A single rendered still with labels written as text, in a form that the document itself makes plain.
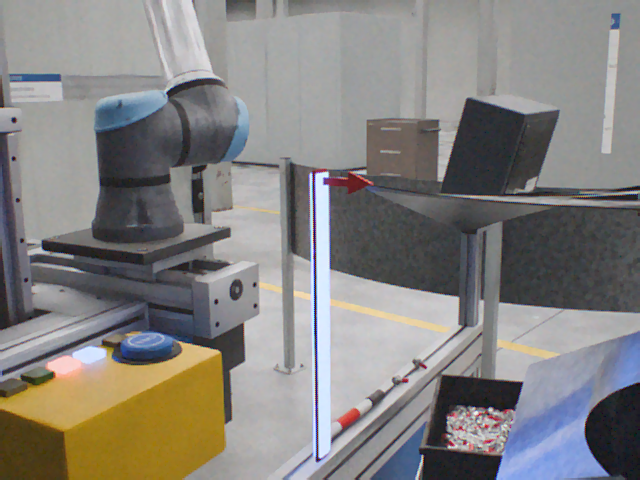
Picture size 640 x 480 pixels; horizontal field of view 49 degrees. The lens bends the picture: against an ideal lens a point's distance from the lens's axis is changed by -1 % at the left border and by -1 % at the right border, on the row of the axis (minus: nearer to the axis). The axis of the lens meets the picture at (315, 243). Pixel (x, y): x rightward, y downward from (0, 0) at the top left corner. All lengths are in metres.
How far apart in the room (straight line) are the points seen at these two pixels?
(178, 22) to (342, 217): 1.59
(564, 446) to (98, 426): 0.37
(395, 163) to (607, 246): 5.21
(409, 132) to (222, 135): 6.20
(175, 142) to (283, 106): 9.86
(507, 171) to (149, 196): 0.60
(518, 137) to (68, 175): 1.53
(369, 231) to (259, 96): 8.81
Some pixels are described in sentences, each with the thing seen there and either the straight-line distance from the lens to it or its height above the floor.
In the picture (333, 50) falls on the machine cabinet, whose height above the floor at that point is 1.73.
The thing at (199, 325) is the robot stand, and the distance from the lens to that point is 1.11.
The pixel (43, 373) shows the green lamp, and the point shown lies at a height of 1.08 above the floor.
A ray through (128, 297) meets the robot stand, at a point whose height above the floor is 0.95.
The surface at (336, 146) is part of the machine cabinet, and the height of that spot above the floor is 0.39.
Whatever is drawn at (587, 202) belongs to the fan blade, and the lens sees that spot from 0.60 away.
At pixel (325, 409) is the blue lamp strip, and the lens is 0.82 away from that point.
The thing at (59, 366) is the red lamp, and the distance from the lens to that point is 0.57.
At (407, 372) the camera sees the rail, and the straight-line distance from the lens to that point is 1.08.
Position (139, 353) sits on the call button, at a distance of 0.57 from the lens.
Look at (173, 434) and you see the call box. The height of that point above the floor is 1.03.
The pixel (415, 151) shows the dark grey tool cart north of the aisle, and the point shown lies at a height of 0.60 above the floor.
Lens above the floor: 1.28
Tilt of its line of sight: 13 degrees down
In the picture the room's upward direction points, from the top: 1 degrees counter-clockwise
